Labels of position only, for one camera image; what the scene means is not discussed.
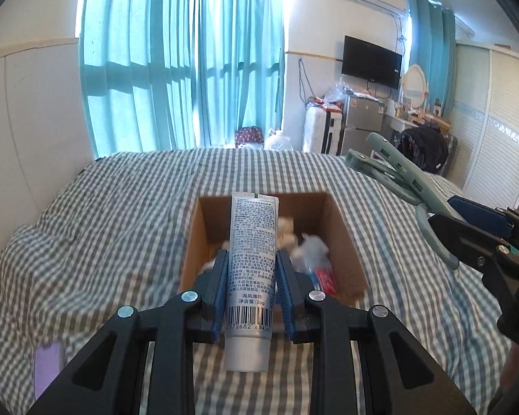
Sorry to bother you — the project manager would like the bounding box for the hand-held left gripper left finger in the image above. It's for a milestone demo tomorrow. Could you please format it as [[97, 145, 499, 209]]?
[[26, 250, 231, 415]]

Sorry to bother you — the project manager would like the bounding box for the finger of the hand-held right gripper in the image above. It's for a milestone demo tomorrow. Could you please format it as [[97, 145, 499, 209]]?
[[428, 213, 510, 277], [447, 195, 515, 240]]

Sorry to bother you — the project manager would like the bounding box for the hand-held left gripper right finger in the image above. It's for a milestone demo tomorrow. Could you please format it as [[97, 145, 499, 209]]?
[[276, 248, 479, 415]]

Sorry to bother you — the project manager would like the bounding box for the red toothpaste carton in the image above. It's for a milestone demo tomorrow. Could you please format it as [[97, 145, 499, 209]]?
[[309, 266, 338, 297]]

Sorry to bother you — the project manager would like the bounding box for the green plastic clamp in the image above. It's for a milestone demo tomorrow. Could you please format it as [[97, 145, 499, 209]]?
[[345, 132, 461, 271]]

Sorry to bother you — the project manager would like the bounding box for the white toothpaste tube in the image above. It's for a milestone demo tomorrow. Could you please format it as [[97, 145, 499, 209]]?
[[224, 193, 280, 373]]

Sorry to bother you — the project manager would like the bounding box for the brown cardboard box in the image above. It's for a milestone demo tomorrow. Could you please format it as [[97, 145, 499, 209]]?
[[179, 191, 370, 307]]

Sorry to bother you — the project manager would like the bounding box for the white louvred wardrobe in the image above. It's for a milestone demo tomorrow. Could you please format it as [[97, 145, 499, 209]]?
[[443, 39, 519, 210]]

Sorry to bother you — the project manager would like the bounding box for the black backpack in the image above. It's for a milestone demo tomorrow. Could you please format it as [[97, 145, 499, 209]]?
[[400, 125, 449, 176]]

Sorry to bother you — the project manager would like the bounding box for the white dressing table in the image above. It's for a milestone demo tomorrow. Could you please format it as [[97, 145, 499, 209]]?
[[383, 99, 453, 139]]

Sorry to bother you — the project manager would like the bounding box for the silver small fridge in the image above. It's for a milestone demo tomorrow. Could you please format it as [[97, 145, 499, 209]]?
[[341, 95, 385, 156]]

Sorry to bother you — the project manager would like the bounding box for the oval white vanity mirror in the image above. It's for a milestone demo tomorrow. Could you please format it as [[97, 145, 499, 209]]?
[[400, 64, 429, 109]]

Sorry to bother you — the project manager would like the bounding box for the dark polka dot bag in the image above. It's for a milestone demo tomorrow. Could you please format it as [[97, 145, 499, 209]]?
[[235, 126, 264, 148]]

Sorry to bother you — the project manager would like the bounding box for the white plastic bag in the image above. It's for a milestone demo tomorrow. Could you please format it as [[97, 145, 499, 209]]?
[[264, 129, 292, 151]]

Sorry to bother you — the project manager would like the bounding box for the white suitcase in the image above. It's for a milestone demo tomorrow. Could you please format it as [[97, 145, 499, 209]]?
[[304, 106, 346, 155]]

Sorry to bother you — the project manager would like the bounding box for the narrow teal curtain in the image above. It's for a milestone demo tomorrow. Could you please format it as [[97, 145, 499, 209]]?
[[407, 0, 457, 117]]

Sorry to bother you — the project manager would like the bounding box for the clear plastic bag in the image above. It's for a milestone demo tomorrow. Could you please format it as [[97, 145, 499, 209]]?
[[324, 79, 351, 104]]

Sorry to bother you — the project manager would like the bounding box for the purple cloth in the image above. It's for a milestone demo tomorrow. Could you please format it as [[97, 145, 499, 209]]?
[[34, 341, 63, 400]]

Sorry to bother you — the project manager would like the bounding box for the wide teal window curtain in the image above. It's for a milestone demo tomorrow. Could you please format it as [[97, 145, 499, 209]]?
[[78, 0, 204, 158]]

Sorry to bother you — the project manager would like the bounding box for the black wall television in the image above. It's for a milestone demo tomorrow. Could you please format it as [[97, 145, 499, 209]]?
[[342, 35, 403, 89]]

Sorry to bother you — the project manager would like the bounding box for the black wall cable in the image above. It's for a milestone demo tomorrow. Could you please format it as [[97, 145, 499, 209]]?
[[298, 58, 312, 104]]

